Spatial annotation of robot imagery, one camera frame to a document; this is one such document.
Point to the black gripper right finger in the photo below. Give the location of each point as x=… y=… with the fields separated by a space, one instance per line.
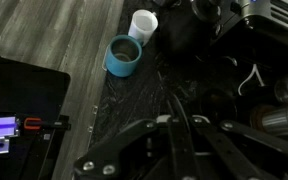
x=247 y=154

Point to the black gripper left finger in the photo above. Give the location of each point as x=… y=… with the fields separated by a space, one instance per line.
x=137 y=152

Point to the steel coffee grinder cup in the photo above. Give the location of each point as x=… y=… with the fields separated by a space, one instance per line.
x=271 y=120

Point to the red black clamp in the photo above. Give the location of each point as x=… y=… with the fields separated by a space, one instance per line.
x=34 y=123

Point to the blue ceramic mug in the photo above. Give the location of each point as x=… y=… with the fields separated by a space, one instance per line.
x=122 y=55

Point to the white ceramic mug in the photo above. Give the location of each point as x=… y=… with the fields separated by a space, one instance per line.
x=143 y=24

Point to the silver four-slot toaster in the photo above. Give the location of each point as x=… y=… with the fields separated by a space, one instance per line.
x=270 y=14

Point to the black gooseneck kettle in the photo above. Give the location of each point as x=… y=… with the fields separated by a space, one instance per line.
x=187 y=29

